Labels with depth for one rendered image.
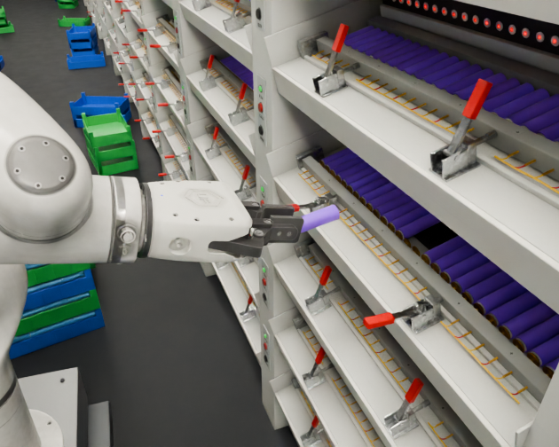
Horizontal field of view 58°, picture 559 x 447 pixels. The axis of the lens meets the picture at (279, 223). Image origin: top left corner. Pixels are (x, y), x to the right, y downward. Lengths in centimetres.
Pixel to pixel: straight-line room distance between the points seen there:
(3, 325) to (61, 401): 32
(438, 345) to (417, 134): 24
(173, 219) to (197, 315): 129
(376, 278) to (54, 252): 40
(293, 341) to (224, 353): 51
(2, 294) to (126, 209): 35
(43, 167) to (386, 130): 37
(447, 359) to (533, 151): 24
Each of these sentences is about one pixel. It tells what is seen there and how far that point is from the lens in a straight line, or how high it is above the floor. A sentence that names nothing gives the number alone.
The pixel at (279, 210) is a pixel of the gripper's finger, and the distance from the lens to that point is 57.
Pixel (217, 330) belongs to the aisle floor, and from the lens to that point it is 170.
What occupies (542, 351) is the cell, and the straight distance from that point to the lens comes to 59.
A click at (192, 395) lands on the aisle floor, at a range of 153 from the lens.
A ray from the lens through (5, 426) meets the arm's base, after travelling 91.
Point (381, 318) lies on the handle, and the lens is 59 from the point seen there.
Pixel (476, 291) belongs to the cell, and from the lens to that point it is 64.
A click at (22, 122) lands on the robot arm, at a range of 42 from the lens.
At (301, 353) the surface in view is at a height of 36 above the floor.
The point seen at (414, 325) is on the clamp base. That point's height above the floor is 77.
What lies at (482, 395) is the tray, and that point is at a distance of 58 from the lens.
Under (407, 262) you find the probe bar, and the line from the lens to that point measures 67.
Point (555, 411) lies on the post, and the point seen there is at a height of 84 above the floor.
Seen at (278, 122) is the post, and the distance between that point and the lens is 90.
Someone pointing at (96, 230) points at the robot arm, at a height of 94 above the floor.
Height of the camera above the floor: 118
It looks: 33 degrees down
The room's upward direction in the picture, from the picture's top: straight up
